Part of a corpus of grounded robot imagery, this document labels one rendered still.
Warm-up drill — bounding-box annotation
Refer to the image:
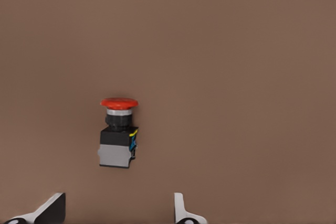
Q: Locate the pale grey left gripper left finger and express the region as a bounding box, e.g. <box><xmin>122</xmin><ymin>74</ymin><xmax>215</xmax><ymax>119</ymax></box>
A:
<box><xmin>2</xmin><ymin>192</ymin><xmax>67</xmax><ymax>224</ymax></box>

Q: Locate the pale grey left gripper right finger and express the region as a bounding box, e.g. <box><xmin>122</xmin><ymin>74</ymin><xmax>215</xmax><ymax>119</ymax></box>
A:
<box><xmin>173</xmin><ymin>192</ymin><xmax>208</xmax><ymax>224</ymax></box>

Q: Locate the red button switch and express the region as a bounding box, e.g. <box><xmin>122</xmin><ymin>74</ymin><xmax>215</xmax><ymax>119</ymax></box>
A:
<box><xmin>97</xmin><ymin>97</ymin><xmax>140</xmax><ymax>168</ymax></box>

